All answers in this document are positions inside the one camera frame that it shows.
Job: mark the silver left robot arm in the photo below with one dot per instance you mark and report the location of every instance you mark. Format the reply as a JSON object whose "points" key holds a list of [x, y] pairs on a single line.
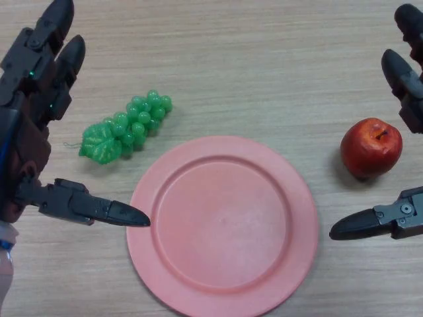
{"points": [[5, 264]]}

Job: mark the pink round plate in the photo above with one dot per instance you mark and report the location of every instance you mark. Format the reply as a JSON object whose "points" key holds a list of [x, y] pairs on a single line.
{"points": [[224, 231]]}

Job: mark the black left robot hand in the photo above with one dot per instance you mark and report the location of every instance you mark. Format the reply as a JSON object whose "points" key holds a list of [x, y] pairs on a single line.
{"points": [[26, 99]]}

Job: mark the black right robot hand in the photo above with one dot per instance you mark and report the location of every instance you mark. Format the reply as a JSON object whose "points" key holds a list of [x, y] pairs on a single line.
{"points": [[363, 224]]}

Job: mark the green plastic grape bunch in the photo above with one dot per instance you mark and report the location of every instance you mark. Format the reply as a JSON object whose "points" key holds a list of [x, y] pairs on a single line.
{"points": [[138, 119]]}

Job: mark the red apple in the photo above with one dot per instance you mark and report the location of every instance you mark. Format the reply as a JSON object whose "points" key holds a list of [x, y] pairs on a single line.
{"points": [[370, 148]]}

